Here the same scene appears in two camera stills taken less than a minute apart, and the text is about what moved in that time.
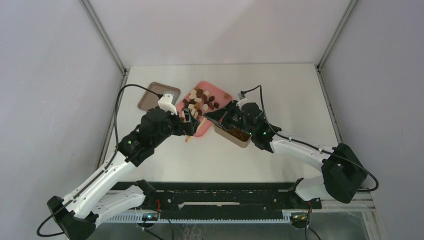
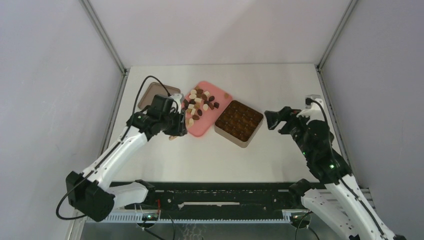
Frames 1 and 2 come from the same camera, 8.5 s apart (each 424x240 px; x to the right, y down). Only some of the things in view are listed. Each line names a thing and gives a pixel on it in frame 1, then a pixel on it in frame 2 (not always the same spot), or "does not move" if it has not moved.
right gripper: (223, 114) to (286, 113)
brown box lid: (149, 100) does not move
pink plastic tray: (205, 98) does not move
